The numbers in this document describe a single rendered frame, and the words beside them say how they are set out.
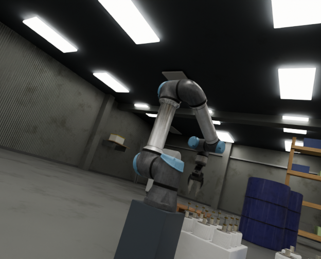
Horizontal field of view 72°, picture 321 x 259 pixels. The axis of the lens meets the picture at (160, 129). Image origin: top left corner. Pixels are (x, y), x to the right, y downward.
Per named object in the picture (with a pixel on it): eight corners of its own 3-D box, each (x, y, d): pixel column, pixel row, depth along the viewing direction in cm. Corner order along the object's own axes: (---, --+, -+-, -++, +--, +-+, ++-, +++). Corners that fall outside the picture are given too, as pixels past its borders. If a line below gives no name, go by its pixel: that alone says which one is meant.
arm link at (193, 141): (203, 136, 132) (212, 142, 140) (188, 134, 140) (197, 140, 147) (200, 148, 130) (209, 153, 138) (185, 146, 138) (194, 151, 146)
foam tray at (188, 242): (222, 291, 105) (230, 252, 109) (157, 255, 128) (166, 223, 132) (242, 277, 136) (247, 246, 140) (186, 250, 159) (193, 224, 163)
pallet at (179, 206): (211, 220, 429) (213, 214, 432) (208, 223, 356) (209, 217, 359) (157, 201, 471) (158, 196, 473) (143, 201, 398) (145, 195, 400)
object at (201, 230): (205, 258, 127) (212, 225, 131) (202, 261, 118) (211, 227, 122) (189, 251, 131) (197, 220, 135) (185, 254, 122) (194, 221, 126)
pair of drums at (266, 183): (296, 250, 357) (303, 196, 377) (293, 259, 263) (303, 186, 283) (249, 233, 399) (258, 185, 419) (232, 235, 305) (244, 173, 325)
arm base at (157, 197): (165, 211, 87) (172, 186, 90) (136, 200, 96) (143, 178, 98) (181, 213, 100) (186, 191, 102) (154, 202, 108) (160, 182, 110)
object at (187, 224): (188, 250, 133) (195, 219, 137) (182, 252, 125) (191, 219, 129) (174, 243, 138) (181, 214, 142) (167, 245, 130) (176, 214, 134)
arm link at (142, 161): (147, 178, 100) (181, 74, 113) (126, 171, 110) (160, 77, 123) (163, 183, 108) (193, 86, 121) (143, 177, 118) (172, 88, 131)
